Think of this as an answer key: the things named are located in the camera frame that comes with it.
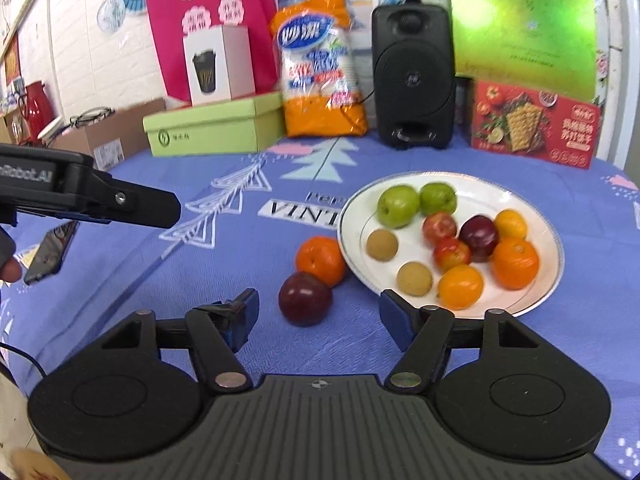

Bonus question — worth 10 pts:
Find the orange small tangerine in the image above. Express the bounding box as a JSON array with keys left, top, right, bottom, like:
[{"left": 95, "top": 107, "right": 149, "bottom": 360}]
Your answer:
[{"left": 490, "top": 237, "right": 540, "bottom": 290}]

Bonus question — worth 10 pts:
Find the brown longan fruit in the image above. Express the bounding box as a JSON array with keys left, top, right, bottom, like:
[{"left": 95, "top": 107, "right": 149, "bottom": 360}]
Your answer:
[
  {"left": 396, "top": 261, "right": 433, "bottom": 297},
  {"left": 366, "top": 229, "right": 399, "bottom": 262}
]

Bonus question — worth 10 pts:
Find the red yellow small apple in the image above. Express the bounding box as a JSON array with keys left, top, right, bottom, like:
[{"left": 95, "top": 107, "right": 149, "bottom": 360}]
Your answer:
[{"left": 433, "top": 237, "right": 472, "bottom": 273}]

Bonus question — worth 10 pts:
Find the dark red plum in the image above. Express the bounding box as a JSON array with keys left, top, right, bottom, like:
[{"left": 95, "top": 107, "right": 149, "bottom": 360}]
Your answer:
[{"left": 458, "top": 214, "right": 499, "bottom": 262}]

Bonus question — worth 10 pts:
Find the red cherry tomato fruit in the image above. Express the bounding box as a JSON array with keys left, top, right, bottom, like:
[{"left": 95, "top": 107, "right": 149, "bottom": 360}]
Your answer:
[{"left": 422, "top": 211, "right": 458, "bottom": 246}]

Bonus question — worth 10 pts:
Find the oval green fruit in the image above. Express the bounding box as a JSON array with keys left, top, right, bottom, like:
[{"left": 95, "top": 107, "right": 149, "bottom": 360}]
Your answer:
[{"left": 376, "top": 184, "right": 420, "bottom": 229}]

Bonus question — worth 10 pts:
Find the person's left hand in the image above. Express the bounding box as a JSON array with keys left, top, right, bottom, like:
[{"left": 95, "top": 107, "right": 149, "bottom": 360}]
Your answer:
[{"left": 0, "top": 229, "right": 22, "bottom": 283}]

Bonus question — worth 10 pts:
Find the brown cardboard box left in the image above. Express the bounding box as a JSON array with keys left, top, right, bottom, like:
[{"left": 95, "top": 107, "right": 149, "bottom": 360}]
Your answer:
[{"left": 50, "top": 98, "right": 166, "bottom": 170}]

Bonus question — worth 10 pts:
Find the red kettle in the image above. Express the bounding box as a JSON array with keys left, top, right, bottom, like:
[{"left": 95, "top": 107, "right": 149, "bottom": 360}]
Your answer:
[{"left": 20, "top": 80, "right": 54, "bottom": 145}]

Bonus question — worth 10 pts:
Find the black smartphone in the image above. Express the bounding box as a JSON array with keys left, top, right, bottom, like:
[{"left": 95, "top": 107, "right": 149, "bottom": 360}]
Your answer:
[{"left": 23, "top": 220, "right": 79, "bottom": 285}]

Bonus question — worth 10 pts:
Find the light green shoe box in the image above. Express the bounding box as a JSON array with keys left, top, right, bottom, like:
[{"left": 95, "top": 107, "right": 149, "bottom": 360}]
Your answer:
[{"left": 143, "top": 92, "right": 285, "bottom": 157}]

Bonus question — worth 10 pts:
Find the white cup box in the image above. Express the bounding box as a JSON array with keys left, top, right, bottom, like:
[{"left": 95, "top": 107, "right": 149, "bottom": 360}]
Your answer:
[{"left": 183, "top": 25, "right": 255, "bottom": 105}]

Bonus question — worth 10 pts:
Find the white round plate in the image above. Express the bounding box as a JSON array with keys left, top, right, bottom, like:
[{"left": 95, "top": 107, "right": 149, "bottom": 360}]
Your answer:
[{"left": 337, "top": 171, "right": 565, "bottom": 318}]

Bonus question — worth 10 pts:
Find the small orange kumquat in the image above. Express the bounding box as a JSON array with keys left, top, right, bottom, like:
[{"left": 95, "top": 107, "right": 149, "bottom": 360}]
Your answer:
[{"left": 494, "top": 209, "right": 528, "bottom": 240}]

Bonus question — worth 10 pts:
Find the large orange tangerine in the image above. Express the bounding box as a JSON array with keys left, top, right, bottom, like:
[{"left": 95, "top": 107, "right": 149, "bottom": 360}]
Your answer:
[{"left": 294, "top": 236, "right": 346, "bottom": 288}]

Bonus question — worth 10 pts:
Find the dark purple plum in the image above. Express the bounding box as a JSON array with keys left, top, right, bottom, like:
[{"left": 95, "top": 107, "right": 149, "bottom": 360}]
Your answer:
[{"left": 278, "top": 272, "right": 333, "bottom": 326}]

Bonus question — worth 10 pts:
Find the pink paper bag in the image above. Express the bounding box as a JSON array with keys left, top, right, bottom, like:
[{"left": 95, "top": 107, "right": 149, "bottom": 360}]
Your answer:
[{"left": 145, "top": 0, "right": 278, "bottom": 102}]

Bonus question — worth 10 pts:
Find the round green apple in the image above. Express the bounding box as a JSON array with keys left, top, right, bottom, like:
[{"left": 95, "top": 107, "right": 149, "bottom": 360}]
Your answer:
[{"left": 419, "top": 182, "right": 458, "bottom": 217}]

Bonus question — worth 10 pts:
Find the orange paper cup pack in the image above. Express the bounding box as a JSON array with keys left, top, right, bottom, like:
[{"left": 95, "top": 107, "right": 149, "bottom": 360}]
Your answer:
[{"left": 270, "top": 0, "right": 369, "bottom": 138}]

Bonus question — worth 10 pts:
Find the red cracker box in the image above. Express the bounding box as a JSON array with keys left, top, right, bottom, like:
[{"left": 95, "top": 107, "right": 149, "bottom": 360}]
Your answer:
[{"left": 469, "top": 80, "right": 600, "bottom": 169}]

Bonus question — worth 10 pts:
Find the black speaker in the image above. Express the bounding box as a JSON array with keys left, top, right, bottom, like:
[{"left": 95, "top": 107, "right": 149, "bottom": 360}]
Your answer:
[{"left": 371, "top": 0, "right": 456, "bottom": 148}]

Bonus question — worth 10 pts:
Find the green gift box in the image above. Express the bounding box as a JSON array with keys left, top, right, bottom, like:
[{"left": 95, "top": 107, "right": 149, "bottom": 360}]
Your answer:
[{"left": 450, "top": 0, "right": 597, "bottom": 102}]

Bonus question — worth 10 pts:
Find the black speaker cable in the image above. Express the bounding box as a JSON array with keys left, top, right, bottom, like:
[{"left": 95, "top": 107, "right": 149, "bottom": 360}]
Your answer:
[{"left": 344, "top": 86, "right": 377, "bottom": 111}]

